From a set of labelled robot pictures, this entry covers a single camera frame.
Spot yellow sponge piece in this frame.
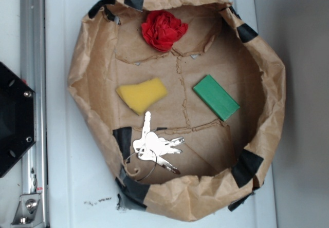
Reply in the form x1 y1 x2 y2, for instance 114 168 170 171
116 78 168 115

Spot aluminium extrusion rail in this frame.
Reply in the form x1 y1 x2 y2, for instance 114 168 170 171
20 0 50 227

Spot red crumpled tissue flower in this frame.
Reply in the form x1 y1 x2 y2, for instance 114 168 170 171
141 10 188 52

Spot brown paper bag tray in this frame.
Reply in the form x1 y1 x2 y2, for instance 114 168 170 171
68 0 286 221

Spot green rectangular block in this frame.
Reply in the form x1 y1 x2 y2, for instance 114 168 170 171
193 74 240 121

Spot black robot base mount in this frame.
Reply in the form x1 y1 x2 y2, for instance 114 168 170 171
1 63 35 177

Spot silver keys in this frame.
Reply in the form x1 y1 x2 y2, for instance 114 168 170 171
126 111 185 181

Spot metal corner bracket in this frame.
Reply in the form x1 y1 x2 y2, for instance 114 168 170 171
10 194 43 227

